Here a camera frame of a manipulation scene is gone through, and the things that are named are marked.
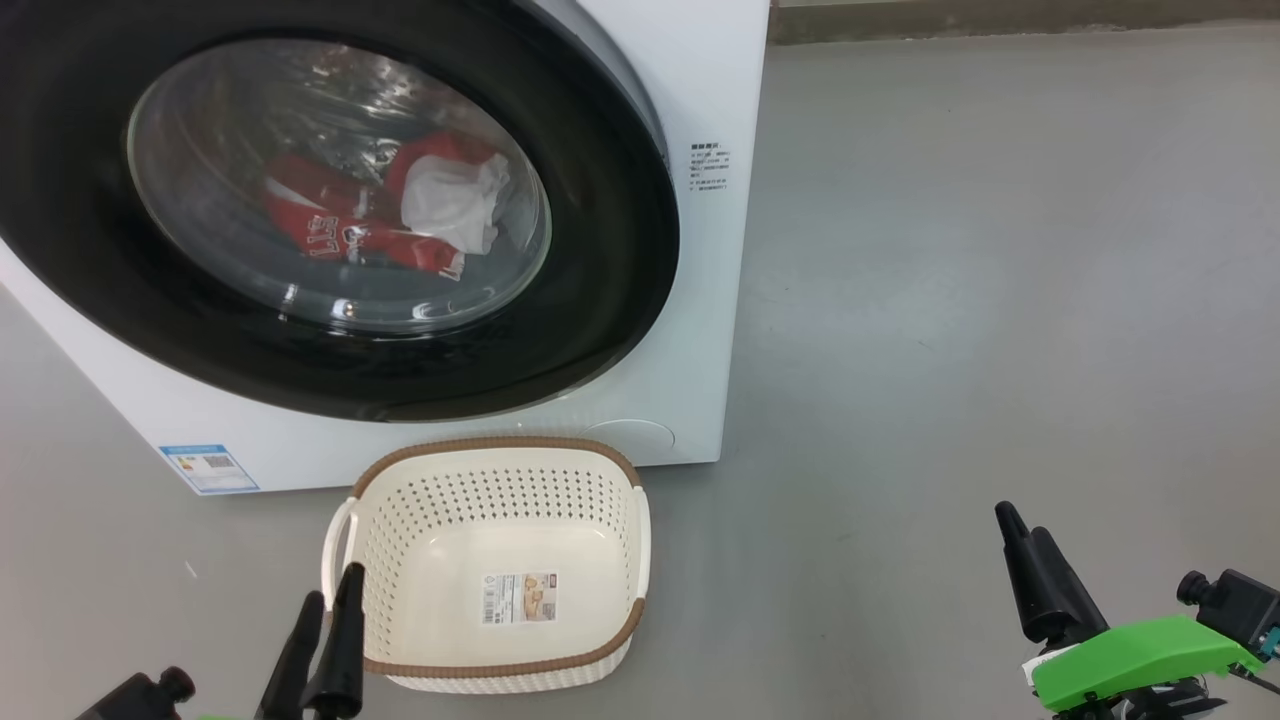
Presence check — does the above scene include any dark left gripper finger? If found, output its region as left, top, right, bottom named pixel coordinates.
left=254, top=590, right=327, bottom=720
left=302, top=563, right=367, bottom=720

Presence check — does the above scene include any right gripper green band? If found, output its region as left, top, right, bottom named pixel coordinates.
left=994, top=500, right=1265, bottom=720

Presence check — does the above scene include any red basketball jersey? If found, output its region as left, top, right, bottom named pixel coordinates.
left=262, top=132, right=501, bottom=282

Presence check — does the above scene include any white cloth garment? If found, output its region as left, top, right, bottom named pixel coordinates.
left=400, top=152, right=512, bottom=257

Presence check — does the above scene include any black washing machine door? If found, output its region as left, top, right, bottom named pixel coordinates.
left=0, top=0, right=682, bottom=424

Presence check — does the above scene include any cream laundry basket brown rim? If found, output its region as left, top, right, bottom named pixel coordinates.
left=321, top=435, right=653, bottom=695

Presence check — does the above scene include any white front-load washing machine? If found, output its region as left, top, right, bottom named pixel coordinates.
left=0, top=0, right=771, bottom=496

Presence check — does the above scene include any blue energy label sticker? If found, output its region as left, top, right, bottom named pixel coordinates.
left=159, top=444, right=260, bottom=495

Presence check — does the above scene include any right black cable teal plug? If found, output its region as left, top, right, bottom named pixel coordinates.
left=1230, top=630, right=1280, bottom=697

